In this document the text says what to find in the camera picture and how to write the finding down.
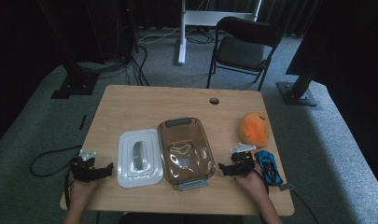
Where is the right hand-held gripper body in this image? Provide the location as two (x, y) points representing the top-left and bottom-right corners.
(229, 142), (257, 178)

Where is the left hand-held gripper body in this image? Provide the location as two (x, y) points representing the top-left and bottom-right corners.
(70, 149), (97, 184)

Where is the white lid with grey handle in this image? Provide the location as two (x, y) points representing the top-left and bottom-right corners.
(117, 128), (164, 189)

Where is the blue toy car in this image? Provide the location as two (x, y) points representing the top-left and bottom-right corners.
(255, 149), (284, 187)

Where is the orange plush toy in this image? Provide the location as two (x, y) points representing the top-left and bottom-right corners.
(238, 112), (270, 148)

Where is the clear brown storage box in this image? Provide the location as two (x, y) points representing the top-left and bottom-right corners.
(157, 117), (217, 191)

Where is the person's left hand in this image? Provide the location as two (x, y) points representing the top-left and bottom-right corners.
(68, 179), (101, 208)

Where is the person's right hand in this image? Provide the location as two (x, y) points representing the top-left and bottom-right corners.
(234, 171), (269, 204)

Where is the grey tape piece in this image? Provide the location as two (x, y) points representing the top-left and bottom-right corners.
(278, 182), (297, 191)

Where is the small black floor strip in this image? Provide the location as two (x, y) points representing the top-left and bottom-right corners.
(78, 114), (88, 131)

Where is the person's dark clothing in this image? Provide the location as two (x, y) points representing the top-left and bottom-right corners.
(119, 212), (244, 224)

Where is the black metal stand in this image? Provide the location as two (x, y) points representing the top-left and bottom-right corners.
(36, 0), (101, 100)
(275, 0), (322, 107)

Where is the black folding chair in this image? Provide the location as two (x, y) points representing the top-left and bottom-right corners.
(205, 16), (284, 92)

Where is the dark equipment rack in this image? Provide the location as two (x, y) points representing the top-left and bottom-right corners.
(83, 0), (140, 61)

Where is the left hand-held gripper black cable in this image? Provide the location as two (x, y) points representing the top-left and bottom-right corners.
(30, 145), (83, 206)

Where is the hand-held gripper black cable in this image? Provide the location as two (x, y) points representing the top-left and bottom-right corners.
(30, 145), (83, 206)
(248, 160), (320, 224)

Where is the right hand-held gripper black cable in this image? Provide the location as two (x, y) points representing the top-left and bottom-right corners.
(248, 160), (320, 224)

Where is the bundle of black floor cables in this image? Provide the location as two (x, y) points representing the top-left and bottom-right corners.
(77, 45), (151, 87)

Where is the white floor cable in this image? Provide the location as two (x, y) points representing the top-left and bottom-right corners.
(138, 26), (182, 45)

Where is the white desk frame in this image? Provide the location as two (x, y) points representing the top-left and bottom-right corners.
(176, 0), (262, 65)

